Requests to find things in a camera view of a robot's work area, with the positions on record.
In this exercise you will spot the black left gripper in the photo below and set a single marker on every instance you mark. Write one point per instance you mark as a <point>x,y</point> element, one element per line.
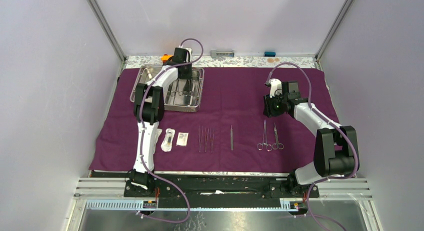
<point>187,76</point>

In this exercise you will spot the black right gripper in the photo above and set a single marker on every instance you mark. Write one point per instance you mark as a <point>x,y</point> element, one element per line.
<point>268,111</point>

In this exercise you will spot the perforated steel instrument tray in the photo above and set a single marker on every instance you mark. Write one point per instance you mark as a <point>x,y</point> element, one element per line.
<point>183,95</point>

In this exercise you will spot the steel surgical forceps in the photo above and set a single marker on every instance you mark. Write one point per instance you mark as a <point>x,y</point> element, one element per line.
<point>264,145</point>

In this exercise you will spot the remaining steel instrument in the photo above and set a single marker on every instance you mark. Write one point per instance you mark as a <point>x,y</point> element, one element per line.
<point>231,138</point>

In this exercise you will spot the purple cloth wrap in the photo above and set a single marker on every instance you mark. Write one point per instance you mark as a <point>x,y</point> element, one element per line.
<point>234,96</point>

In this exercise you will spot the long white sterile packet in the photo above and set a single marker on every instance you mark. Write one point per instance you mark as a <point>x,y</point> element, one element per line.
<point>157,135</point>

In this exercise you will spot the small white sterile packet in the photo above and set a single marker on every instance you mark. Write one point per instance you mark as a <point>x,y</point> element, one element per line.
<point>182,139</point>

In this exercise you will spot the steel tweezers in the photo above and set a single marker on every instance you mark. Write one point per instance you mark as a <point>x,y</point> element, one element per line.
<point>212,136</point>
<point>200,138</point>

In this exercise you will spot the steel scalpel handle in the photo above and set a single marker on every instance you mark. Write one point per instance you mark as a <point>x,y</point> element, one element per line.
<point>206,137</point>

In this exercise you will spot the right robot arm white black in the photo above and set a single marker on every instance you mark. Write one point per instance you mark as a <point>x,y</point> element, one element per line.
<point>335,153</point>

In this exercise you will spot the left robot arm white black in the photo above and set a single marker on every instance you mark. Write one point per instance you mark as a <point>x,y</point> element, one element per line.
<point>149,109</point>

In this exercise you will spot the orange toy car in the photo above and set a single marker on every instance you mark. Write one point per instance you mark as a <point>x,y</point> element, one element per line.
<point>165,57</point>

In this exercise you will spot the blue plastic block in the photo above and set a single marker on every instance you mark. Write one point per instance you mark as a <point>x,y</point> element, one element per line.
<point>269,54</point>

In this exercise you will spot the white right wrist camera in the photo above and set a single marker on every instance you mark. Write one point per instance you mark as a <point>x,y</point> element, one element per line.
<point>275,86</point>

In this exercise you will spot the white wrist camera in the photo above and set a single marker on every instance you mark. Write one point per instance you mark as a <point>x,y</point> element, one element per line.
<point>189,54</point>
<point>275,86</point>

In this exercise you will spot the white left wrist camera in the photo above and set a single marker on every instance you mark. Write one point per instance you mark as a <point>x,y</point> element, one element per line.
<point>189,54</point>

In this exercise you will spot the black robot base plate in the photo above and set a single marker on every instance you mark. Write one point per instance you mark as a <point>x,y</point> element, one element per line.
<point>222,192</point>

